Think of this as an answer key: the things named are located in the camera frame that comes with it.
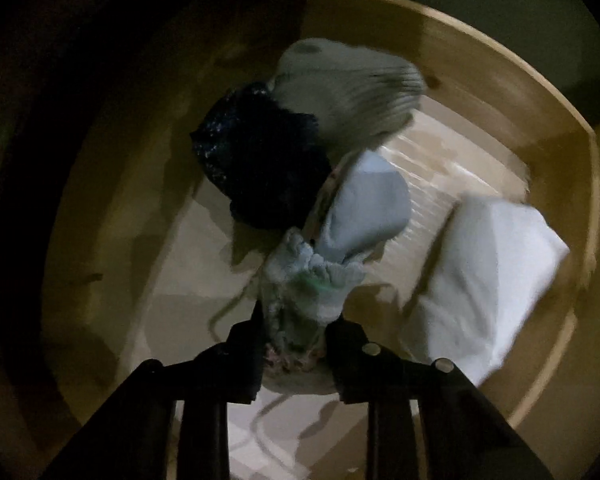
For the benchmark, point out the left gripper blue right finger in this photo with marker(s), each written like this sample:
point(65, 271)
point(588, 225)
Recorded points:
point(348, 355)

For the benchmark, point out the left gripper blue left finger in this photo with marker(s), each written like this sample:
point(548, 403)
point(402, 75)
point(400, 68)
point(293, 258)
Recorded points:
point(246, 349)

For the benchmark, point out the white patterned small garment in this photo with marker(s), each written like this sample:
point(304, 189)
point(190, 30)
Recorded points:
point(300, 294)

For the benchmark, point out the blue-grey sock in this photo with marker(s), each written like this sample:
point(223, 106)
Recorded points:
point(371, 205)

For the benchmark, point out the white underwear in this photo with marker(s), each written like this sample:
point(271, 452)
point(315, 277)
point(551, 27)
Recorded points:
point(495, 261)

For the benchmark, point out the dark navy underwear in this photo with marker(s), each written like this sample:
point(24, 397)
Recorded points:
point(269, 161)

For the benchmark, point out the grey-green ribbed sock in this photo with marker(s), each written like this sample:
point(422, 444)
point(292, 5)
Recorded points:
point(360, 97)

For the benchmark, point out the wooden drawer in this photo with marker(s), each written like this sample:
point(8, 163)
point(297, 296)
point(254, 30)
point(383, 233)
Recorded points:
point(125, 189)

